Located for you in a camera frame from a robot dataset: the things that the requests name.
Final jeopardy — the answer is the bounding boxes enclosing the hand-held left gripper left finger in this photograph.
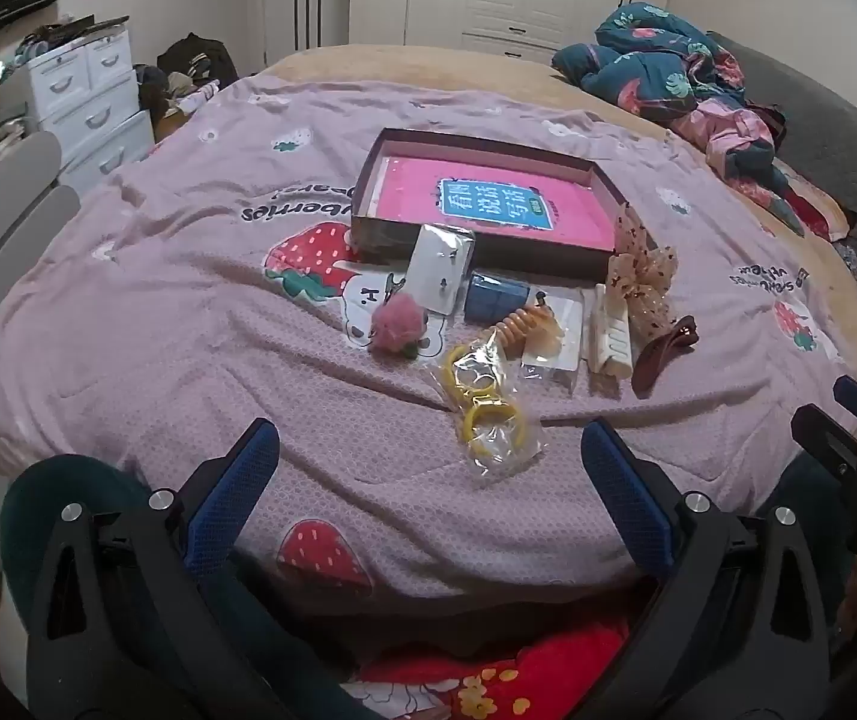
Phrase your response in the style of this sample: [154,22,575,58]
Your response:
[23,418,370,720]

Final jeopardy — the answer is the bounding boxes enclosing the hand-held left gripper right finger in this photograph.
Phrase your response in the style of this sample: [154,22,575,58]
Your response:
[571,418,831,720]

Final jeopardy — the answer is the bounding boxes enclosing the maroon hair clip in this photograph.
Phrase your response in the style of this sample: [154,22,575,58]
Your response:
[631,315,702,398]

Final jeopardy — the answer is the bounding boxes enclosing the cream claw clip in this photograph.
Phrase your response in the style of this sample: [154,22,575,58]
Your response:
[586,283,636,380]

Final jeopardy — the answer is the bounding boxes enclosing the bagged yellow hair ties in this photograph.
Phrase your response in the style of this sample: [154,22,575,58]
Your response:
[439,337,546,473]

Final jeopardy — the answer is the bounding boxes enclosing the clear packet with amber clip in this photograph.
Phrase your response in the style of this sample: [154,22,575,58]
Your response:
[520,289,587,395]

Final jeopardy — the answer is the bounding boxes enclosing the orange spiral hair tie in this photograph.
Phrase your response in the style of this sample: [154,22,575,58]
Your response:
[492,292,553,350]

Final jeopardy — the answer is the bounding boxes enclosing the polka dot hair bow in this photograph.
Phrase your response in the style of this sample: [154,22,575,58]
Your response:
[607,206,679,342]

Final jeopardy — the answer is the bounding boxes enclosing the pink pompom keychain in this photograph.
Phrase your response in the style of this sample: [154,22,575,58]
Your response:
[368,277,430,357]

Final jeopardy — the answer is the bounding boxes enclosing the blue accessory packet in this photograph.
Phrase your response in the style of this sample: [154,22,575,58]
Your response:
[465,270,533,322]

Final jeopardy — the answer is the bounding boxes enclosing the shallow cardboard box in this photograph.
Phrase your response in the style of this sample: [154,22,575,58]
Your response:
[349,127,628,278]

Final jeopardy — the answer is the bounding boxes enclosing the white packet with clip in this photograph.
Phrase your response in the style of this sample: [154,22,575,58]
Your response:
[406,223,476,314]

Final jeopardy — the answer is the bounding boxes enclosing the pink strawberry print blanket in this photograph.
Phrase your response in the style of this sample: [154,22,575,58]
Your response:
[0,71,857,616]

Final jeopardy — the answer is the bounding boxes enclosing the red patterned cloth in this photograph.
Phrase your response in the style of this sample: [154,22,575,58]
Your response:
[774,165,857,242]

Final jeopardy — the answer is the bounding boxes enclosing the red floral cloth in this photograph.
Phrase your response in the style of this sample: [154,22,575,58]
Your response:
[338,615,632,720]

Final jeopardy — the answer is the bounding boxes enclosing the grey padded headboard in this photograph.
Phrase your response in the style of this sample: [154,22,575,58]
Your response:
[706,30,857,368]

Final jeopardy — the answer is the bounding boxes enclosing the dark striped cloth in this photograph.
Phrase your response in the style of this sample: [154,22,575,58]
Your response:
[744,101,788,140]

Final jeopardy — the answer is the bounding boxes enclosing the pink book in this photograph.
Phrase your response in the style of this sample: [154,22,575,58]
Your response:
[359,156,617,252]

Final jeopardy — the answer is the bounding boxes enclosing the grey chair backrest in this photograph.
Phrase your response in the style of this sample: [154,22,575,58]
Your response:
[0,131,85,593]

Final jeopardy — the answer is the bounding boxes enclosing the teal floral duvet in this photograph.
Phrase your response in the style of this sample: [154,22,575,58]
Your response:
[552,4,805,233]

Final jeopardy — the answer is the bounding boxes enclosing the white drawer cabinet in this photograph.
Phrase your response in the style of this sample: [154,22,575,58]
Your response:
[19,15,155,196]

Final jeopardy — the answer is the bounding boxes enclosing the pile of clothes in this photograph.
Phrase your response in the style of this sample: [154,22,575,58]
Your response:
[136,64,221,122]

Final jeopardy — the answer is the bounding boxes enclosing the black bag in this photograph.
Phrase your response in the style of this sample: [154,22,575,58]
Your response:
[157,34,238,87]

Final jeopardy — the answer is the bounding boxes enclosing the beige bed sheet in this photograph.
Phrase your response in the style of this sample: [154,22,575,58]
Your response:
[151,43,857,406]

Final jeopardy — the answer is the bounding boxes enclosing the white door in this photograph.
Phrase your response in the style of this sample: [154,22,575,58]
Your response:
[262,0,355,70]

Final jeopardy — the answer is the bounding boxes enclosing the white wardrobe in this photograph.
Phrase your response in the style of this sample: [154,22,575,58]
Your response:
[346,0,677,68]

